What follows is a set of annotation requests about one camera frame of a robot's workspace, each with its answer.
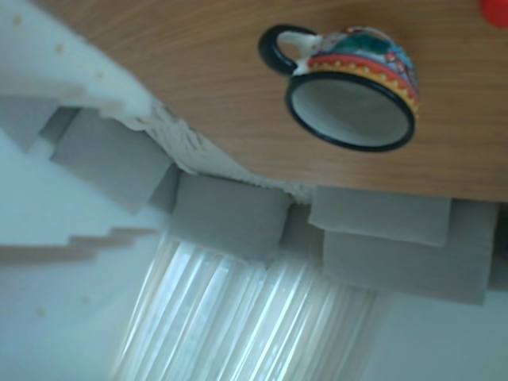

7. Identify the large fabric sofa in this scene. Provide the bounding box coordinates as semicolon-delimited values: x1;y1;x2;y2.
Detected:
0;94;499;306

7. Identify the sheer white curtain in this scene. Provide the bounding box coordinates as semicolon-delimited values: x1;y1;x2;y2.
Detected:
114;233;378;381

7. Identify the red plastic bottle cap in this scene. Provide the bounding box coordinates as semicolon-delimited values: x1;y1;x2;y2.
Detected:
478;0;508;29

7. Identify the white knit blanket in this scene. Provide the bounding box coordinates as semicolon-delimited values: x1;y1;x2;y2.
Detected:
133;101;317;206

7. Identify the colourful painted ceramic cup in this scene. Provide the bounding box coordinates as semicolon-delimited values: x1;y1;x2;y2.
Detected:
257;24;421;154

